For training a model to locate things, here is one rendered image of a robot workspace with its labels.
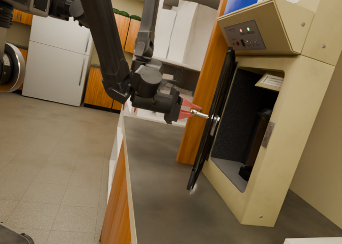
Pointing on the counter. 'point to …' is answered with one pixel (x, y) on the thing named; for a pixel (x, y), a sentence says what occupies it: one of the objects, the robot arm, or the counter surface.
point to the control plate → (246, 35)
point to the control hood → (273, 25)
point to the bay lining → (241, 116)
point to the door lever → (198, 113)
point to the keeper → (267, 134)
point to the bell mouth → (271, 81)
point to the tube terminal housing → (286, 110)
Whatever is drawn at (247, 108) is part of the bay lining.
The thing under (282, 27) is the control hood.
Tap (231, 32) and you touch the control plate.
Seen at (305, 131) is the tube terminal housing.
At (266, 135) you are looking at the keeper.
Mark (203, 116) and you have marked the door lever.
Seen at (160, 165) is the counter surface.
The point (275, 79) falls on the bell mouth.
